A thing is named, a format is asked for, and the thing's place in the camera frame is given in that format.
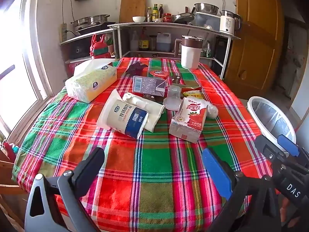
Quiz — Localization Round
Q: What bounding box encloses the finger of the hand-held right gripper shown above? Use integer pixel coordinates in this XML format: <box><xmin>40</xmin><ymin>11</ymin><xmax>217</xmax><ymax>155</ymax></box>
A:
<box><xmin>255</xmin><ymin>135</ymin><xmax>300</xmax><ymax>167</ymax></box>
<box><xmin>278</xmin><ymin>135</ymin><xmax>309</xmax><ymax>171</ymax></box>

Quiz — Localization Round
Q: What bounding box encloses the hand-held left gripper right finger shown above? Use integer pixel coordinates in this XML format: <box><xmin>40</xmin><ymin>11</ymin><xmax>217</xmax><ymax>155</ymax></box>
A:
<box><xmin>202</xmin><ymin>147</ymin><xmax>282</xmax><ymax>232</ymax></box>

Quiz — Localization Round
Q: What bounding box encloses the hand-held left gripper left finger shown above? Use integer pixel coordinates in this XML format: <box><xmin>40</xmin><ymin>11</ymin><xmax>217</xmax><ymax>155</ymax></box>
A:
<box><xmin>24</xmin><ymin>147</ymin><xmax>105</xmax><ymax>232</ymax></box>

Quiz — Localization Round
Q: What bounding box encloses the translucent bin liner bag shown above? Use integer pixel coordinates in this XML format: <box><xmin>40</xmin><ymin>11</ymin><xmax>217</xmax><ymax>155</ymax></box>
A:
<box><xmin>252</xmin><ymin>100</ymin><xmax>295</xmax><ymax>141</ymax></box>

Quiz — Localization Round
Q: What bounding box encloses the white trash bin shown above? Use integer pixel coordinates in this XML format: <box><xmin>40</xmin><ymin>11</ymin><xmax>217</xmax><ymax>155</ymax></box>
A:
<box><xmin>247</xmin><ymin>96</ymin><xmax>297</xmax><ymax>150</ymax></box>

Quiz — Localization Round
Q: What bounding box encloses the white and blue yogurt bag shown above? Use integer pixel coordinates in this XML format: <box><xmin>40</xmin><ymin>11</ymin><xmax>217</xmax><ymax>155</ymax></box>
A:
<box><xmin>97</xmin><ymin>89</ymin><xmax>149</xmax><ymax>140</ymax></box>

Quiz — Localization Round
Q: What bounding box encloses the strawberry milk carton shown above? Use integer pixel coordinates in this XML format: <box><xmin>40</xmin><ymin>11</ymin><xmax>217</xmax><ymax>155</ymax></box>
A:
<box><xmin>168</xmin><ymin>97</ymin><xmax>209</xmax><ymax>143</ymax></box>

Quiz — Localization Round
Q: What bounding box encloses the white plastic pouch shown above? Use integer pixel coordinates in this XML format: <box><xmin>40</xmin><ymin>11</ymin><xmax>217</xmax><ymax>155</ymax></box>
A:
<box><xmin>122</xmin><ymin>92</ymin><xmax>166</xmax><ymax>133</ymax></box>

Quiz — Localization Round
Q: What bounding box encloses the yellow snack packet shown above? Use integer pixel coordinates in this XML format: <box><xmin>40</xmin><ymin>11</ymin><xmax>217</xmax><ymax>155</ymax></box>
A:
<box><xmin>181</xmin><ymin>87</ymin><xmax>205</xmax><ymax>101</ymax></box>

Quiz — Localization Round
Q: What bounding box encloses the clear plastic cup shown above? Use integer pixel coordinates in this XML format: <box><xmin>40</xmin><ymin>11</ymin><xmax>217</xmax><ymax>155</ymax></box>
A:
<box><xmin>163</xmin><ymin>84</ymin><xmax>185</xmax><ymax>111</ymax></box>

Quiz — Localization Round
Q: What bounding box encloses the grey barcode box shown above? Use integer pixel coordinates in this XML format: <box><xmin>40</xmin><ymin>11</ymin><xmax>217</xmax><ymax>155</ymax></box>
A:
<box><xmin>132</xmin><ymin>75</ymin><xmax>167</xmax><ymax>96</ymax></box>

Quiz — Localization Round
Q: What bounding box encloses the purple wrapper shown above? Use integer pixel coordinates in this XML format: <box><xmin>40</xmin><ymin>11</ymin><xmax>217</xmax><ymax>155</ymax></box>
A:
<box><xmin>125</xmin><ymin>61</ymin><xmax>148</xmax><ymax>76</ymax></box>

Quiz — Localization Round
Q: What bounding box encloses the red-lidded clear cup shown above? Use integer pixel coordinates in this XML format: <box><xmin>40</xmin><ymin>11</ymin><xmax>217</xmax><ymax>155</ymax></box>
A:
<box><xmin>150</xmin><ymin>71</ymin><xmax>169</xmax><ymax>80</ymax></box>

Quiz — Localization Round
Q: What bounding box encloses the plaid tablecloth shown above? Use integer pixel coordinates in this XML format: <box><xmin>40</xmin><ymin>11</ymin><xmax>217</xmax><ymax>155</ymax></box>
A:
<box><xmin>12</xmin><ymin>57</ymin><xmax>273</xmax><ymax>232</ymax></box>

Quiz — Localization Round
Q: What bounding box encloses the yellow tissue pack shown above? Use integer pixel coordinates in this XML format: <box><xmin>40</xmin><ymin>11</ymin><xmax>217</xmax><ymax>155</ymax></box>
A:
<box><xmin>65</xmin><ymin>59</ymin><xmax>118</xmax><ymax>103</ymax></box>

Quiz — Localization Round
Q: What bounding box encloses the pink printed box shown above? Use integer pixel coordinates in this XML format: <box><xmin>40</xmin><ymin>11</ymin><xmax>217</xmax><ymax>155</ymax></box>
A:
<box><xmin>66</xmin><ymin>61</ymin><xmax>82</xmax><ymax>75</ymax></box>

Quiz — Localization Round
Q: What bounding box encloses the wooden door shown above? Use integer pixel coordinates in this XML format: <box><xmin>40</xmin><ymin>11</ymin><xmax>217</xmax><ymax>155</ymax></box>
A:
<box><xmin>223</xmin><ymin>0</ymin><xmax>284</xmax><ymax>97</ymax></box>

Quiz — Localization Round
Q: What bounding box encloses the red antler bottle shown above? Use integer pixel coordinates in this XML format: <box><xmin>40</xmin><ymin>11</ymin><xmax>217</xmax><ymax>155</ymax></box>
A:
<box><xmin>90</xmin><ymin>34</ymin><xmax>116</xmax><ymax>60</ymax></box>

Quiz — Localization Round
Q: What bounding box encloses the white pitcher with brown lid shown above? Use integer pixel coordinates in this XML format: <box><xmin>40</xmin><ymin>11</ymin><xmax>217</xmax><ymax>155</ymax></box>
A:
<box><xmin>175</xmin><ymin>35</ymin><xmax>204</xmax><ymax>70</ymax></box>

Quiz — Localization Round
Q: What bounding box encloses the window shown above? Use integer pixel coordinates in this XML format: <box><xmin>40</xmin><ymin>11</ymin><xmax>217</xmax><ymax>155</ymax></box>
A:
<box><xmin>0</xmin><ymin>0</ymin><xmax>55</xmax><ymax>141</ymax></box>

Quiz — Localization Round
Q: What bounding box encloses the white electric kettle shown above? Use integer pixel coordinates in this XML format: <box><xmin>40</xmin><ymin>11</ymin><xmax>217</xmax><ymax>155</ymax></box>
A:
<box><xmin>219</xmin><ymin>10</ymin><xmax>242</xmax><ymax>36</ymax></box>

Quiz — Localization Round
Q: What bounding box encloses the clear plastic bottle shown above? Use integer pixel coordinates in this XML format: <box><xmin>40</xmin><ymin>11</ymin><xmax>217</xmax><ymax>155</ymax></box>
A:
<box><xmin>130</xmin><ymin>30</ymin><xmax>139</xmax><ymax>51</ymax></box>

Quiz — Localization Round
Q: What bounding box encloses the low metal shelf rack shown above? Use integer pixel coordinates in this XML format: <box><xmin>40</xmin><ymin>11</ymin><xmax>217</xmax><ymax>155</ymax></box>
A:
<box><xmin>59</xmin><ymin>28</ymin><xmax>119</xmax><ymax>64</ymax></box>

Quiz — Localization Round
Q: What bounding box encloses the yellow label sauce bottle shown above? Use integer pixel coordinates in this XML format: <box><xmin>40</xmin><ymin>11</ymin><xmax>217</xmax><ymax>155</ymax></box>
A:
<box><xmin>139</xmin><ymin>28</ymin><xmax>149</xmax><ymax>51</ymax></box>

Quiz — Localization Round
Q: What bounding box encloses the white jerry can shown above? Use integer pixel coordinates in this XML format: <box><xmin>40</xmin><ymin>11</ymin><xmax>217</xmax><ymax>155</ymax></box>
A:
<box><xmin>156</xmin><ymin>32</ymin><xmax>172</xmax><ymax>52</ymax></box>

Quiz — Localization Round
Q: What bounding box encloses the clear plastic storage container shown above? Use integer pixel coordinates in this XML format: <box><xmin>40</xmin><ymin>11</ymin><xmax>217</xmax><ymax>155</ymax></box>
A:
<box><xmin>194</xmin><ymin>12</ymin><xmax>221</xmax><ymax>29</ymax></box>

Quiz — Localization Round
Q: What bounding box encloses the steel pot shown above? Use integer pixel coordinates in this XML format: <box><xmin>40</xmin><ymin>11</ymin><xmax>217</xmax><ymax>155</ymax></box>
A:
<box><xmin>71</xmin><ymin>14</ymin><xmax>110</xmax><ymax>27</ymax></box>

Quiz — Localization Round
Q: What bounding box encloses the steel mixing bowl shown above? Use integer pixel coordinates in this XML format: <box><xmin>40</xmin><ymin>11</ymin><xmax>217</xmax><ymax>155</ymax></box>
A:
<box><xmin>194</xmin><ymin>3</ymin><xmax>220</xmax><ymax>15</ymax></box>

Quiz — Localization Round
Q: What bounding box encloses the tall metal shelf rack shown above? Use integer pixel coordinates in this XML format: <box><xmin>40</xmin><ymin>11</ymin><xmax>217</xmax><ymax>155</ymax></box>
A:
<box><xmin>107</xmin><ymin>22</ymin><xmax>242</xmax><ymax>81</ymax></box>

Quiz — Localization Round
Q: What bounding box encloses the frying pan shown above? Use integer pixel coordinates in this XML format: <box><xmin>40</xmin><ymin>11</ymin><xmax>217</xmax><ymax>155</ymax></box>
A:
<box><xmin>171</xmin><ymin>6</ymin><xmax>196</xmax><ymax>24</ymax></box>

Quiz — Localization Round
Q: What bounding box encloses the wooden cutting board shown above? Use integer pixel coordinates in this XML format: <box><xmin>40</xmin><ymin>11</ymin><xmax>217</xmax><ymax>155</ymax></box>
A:
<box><xmin>119</xmin><ymin>0</ymin><xmax>148</xmax><ymax>23</ymax></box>

